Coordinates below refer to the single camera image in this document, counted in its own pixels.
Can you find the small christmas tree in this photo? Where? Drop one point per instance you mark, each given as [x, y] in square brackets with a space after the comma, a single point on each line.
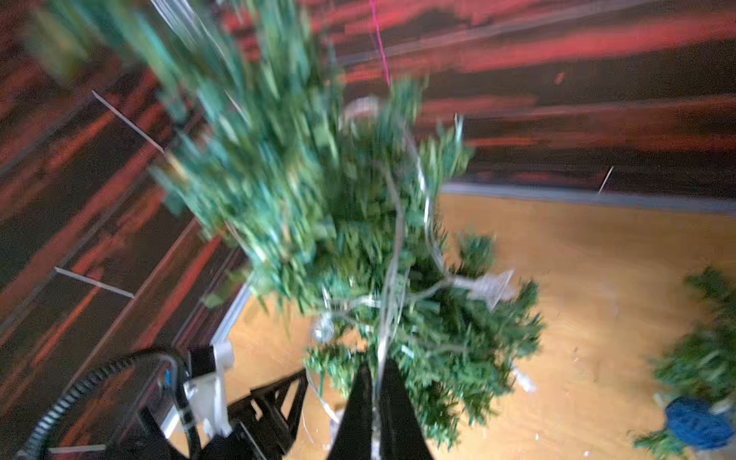
[333, 203]

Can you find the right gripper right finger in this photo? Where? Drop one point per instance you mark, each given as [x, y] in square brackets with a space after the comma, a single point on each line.
[401, 437]

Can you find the right decorated christmas tree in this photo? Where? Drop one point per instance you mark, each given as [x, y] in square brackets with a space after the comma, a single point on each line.
[698, 374]

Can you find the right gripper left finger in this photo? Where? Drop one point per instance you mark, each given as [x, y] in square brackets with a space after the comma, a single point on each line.
[355, 432]

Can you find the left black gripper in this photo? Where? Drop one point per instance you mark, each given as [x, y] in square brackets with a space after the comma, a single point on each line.
[265, 424]

